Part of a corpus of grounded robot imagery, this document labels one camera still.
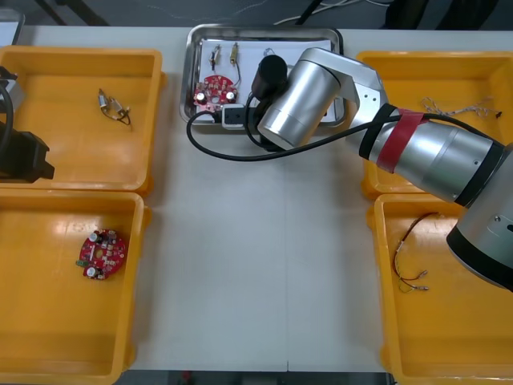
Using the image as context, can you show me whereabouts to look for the black stand leg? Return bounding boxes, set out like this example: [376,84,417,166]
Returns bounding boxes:
[296,0,323,25]

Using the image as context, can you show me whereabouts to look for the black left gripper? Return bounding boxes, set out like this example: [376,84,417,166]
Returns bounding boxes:
[0,129,55,184]

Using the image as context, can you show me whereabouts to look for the yellow-orange plastic bin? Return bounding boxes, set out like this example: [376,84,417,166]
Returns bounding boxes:
[355,50,513,201]
[0,46,168,192]
[0,188,152,384]
[366,193,513,385]

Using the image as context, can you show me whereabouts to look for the white paper sheet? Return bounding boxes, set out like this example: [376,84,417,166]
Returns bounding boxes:
[197,35,338,122]

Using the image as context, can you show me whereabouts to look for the white floor cable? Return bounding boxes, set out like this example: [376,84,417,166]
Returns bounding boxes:
[272,0,402,26]

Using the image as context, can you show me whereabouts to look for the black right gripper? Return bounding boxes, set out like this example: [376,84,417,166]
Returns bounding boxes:
[248,95,274,126]

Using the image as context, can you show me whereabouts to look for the steel tray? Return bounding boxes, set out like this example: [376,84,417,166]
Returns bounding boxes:
[178,23,345,128]

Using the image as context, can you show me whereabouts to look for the round red circuit board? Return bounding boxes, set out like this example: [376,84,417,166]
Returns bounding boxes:
[74,229,127,281]
[192,73,239,111]

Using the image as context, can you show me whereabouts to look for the red green-yellow wire harness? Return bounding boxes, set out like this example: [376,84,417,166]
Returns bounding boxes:
[390,211,441,294]

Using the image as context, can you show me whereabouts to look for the white panel with grey frame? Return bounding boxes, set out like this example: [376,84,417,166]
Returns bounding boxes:
[0,8,26,47]

